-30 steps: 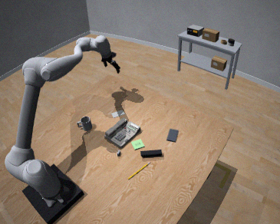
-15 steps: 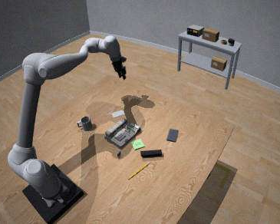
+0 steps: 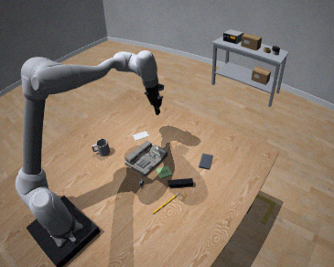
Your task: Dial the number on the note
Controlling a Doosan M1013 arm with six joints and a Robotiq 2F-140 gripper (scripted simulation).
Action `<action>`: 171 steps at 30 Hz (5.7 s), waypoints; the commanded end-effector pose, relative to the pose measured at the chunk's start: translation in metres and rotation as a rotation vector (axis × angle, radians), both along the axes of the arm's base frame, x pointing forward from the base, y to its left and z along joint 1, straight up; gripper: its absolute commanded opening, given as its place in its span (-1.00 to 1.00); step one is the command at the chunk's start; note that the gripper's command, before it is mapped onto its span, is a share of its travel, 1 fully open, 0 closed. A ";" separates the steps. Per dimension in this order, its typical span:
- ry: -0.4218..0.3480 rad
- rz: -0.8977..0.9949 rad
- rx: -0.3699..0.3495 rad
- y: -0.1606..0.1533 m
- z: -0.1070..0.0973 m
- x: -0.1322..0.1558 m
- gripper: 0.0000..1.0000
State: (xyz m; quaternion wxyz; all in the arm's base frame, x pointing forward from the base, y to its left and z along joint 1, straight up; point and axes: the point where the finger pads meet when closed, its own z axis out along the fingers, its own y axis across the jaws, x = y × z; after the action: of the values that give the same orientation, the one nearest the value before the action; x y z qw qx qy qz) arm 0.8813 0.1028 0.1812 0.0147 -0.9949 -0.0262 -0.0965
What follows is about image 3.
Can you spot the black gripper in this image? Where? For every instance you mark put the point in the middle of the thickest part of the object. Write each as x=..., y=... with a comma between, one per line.
x=155, y=97

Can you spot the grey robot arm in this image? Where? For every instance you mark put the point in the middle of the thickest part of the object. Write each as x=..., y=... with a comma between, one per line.
x=52, y=78

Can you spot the white rectangular sheet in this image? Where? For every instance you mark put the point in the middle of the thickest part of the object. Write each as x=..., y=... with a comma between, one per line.
x=140, y=135

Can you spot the grey telephone handset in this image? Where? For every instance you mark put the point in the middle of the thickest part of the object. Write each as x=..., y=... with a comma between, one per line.
x=143, y=147

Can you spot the grey mug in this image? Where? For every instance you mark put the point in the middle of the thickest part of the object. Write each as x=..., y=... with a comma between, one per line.
x=103, y=150

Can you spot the light green sticky note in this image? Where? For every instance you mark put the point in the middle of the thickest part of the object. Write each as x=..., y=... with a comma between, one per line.
x=164, y=172

